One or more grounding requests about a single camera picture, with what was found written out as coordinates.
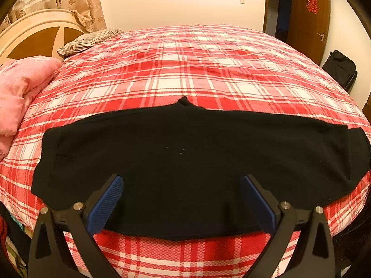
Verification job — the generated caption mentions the black pants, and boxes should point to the black pants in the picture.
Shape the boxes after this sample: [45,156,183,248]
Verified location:
[32,98,370,240]

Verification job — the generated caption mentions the clothes pile beside bed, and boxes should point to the clothes pile beside bed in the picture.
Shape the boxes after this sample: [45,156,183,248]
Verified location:
[1,203,32,277]

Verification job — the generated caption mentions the pink folded quilt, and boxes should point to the pink folded quilt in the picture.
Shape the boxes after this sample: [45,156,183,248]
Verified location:
[1,56,63,158]

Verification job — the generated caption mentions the black bag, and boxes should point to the black bag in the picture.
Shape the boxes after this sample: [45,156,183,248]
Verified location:
[322,50,358,92]

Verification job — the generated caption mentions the red plaid bed sheet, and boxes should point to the red plaid bed sheet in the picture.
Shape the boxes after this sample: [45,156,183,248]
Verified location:
[1,25,370,277]

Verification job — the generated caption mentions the grey striped pillow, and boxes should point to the grey striped pillow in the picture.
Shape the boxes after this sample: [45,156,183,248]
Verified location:
[57,28,122,57]

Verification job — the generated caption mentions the cream wooden headboard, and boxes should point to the cream wooden headboard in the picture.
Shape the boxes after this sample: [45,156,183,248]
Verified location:
[1,9,87,65]

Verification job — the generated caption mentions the brown wooden door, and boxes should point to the brown wooden door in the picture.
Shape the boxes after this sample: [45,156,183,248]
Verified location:
[287,0,330,65]

